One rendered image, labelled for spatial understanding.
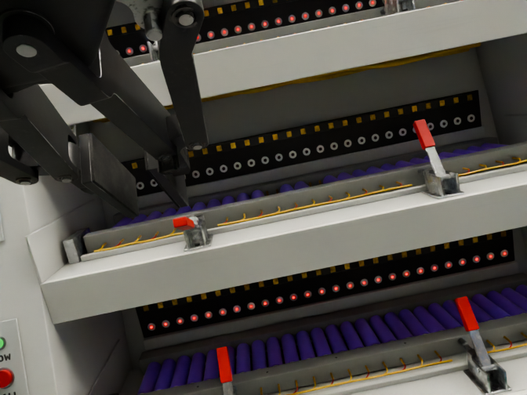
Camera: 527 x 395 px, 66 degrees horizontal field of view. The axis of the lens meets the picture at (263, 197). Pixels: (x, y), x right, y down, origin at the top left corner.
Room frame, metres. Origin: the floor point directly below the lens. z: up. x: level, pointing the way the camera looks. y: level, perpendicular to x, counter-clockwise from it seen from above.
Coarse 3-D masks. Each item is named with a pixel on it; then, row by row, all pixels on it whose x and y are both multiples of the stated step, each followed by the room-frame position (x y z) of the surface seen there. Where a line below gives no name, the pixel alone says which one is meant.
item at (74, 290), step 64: (512, 128) 0.57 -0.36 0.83; (192, 192) 0.58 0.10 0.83; (384, 192) 0.49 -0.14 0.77; (512, 192) 0.41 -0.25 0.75; (64, 256) 0.46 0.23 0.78; (128, 256) 0.44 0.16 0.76; (192, 256) 0.41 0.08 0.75; (256, 256) 0.41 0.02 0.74; (320, 256) 0.42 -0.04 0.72; (64, 320) 0.42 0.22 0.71
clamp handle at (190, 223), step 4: (184, 216) 0.35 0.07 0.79; (192, 216) 0.42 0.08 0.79; (176, 220) 0.35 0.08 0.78; (180, 220) 0.35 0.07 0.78; (184, 220) 0.35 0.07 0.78; (188, 220) 0.36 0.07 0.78; (192, 220) 0.38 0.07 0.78; (196, 220) 0.42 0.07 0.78; (176, 224) 0.35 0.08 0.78; (180, 224) 0.35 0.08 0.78; (184, 224) 0.35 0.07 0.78; (188, 224) 0.36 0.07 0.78; (192, 224) 0.38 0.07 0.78; (196, 224) 0.42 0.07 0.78; (176, 228) 0.36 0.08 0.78; (180, 228) 0.37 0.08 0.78; (184, 228) 0.37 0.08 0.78; (188, 228) 0.38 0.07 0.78; (192, 228) 0.39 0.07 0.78; (196, 228) 0.41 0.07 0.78
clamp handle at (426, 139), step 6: (420, 120) 0.45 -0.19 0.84; (414, 126) 0.45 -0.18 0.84; (420, 126) 0.45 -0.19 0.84; (426, 126) 0.45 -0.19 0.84; (420, 132) 0.44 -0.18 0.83; (426, 132) 0.44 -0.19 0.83; (420, 138) 0.44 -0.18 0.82; (426, 138) 0.44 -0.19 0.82; (432, 138) 0.44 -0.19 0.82; (426, 144) 0.44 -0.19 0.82; (432, 144) 0.44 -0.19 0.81; (426, 150) 0.44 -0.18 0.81; (432, 150) 0.44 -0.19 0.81; (432, 156) 0.44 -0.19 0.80; (432, 162) 0.43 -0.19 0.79; (438, 162) 0.43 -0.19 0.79; (438, 168) 0.43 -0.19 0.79; (438, 174) 0.43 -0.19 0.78; (444, 174) 0.43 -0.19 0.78
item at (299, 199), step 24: (408, 168) 0.48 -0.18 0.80; (456, 168) 0.48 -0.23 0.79; (480, 168) 0.48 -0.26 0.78; (288, 192) 0.48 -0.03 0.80; (312, 192) 0.47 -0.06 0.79; (336, 192) 0.48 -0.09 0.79; (360, 192) 0.48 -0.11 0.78; (168, 216) 0.48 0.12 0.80; (216, 216) 0.47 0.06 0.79; (240, 216) 0.48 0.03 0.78; (264, 216) 0.46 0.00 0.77; (96, 240) 0.47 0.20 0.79; (120, 240) 0.47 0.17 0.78; (144, 240) 0.47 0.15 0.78
